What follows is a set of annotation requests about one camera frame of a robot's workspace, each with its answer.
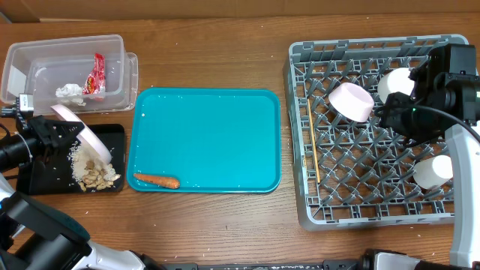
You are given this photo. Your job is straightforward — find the pink plate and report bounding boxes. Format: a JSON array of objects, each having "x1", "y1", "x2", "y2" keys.
[{"x1": 51, "y1": 104, "x2": 112, "y2": 164}]

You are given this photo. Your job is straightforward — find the white tissue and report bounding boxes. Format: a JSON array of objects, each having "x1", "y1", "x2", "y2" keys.
[{"x1": 55, "y1": 83, "x2": 86, "y2": 107}]

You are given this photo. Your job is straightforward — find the pile of rice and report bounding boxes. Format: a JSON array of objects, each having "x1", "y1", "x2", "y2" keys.
[{"x1": 67, "y1": 142, "x2": 108, "y2": 182}]

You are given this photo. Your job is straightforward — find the red snack wrapper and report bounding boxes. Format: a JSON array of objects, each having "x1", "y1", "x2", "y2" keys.
[{"x1": 82, "y1": 53, "x2": 106, "y2": 101}]

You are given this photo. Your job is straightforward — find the wooden chopstick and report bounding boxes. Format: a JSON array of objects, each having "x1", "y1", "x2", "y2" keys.
[{"x1": 307, "y1": 98, "x2": 321, "y2": 185}]

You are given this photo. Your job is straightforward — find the pink bowl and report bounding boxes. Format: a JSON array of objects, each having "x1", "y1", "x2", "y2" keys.
[{"x1": 328, "y1": 82, "x2": 374, "y2": 122}]

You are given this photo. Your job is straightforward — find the pale green cup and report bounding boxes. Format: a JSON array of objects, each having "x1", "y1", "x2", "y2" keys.
[{"x1": 377, "y1": 67, "x2": 415, "y2": 103}]

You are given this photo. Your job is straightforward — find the pile of peanuts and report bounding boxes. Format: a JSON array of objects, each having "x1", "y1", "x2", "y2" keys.
[{"x1": 79, "y1": 160, "x2": 121, "y2": 192}]

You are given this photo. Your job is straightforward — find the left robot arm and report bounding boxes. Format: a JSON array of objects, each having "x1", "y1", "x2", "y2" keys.
[{"x1": 1, "y1": 116, "x2": 164, "y2": 270}]

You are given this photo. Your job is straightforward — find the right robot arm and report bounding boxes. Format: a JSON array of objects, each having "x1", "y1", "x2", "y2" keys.
[{"x1": 374, "y1": 43, "x2": 479, "y2": 269}]

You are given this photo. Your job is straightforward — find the grey dishwasher rack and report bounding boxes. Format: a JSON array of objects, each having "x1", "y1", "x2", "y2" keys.
[{"x1": 284, "y1": 34, "x2": 471, "y2": 231}]

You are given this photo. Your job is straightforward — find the black plastic tray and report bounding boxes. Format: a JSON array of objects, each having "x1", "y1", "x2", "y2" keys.
[{"x1": 16, "y1": 124, "x2": 126, "y2": 195}]

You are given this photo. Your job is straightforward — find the clear plastic bin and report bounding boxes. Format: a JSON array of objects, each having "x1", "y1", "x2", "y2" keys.
[{"x1": 1, "y1": 34, "x2": 139, "y2": 116}]

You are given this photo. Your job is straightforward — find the orange carrot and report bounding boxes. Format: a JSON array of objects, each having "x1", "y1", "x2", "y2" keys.
[{"x1": 133, "y1": 173, "x2": 180, "y2": 189}]

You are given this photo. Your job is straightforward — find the teal serving tray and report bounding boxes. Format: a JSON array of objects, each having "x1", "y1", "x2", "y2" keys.
[{"x1": 126, "y1": 88, "x2": 281, "y2": 194}]

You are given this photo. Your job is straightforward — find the white cup in rack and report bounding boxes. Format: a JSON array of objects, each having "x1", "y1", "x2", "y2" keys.
[{"x1": 413, "y1": 155, "x2": 453, "y2": 190}]

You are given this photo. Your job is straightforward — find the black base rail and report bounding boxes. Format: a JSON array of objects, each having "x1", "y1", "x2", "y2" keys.
[{"x1": 162, "y1": 259, "x2": 359, "y2": 270}]

